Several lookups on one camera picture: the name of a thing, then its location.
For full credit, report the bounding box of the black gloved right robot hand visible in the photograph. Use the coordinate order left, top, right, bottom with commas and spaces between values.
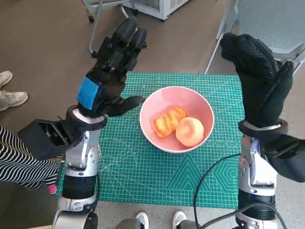
219, 32, 295, 129

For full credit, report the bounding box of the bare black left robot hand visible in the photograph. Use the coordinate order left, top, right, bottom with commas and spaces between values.
76, 15, 148, 118

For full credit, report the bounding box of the orange toy bread loaf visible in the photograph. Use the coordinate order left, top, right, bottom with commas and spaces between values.
152, 106, 189, 139

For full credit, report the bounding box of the pink bowl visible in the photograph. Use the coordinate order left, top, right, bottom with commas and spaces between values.
139, 86, 215, 154

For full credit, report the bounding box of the round toy bread bun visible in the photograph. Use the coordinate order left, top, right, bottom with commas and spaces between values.
175, 116, 205, 147

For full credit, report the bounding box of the grey chair with casters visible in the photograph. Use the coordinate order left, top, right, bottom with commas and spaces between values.
82, 0, 138, 58

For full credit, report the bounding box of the grey mesh seat chair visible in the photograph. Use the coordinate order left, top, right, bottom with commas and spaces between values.
204, 0, 305, 74

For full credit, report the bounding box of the person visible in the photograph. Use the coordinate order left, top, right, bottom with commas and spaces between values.
0, 125, 63, 194
115, 211, 201, 229
0, 70, 29, 112

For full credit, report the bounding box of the green cutting mat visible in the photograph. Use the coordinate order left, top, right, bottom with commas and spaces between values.
56, 72, 278, 209

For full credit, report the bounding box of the white mesh cabinet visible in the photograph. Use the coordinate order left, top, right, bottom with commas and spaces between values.
123, 0, 191, 22

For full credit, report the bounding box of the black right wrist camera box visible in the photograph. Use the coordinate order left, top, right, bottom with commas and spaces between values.
261, 135, 305, 183

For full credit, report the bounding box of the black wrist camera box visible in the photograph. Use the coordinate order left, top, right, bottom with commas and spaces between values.
261, 135, 305, 183
18, 120, 83, 161

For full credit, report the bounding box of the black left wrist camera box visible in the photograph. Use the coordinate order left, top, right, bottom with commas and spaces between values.
18, 120, 83, 161

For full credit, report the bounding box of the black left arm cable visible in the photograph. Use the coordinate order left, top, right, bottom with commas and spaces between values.
91, 173, 101, 215

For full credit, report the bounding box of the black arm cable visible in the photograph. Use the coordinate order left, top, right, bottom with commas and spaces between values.
91, 173, 101, 215
192, 153, 286, 229

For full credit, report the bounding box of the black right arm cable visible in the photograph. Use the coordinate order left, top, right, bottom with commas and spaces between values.
192, 153, 286, 229

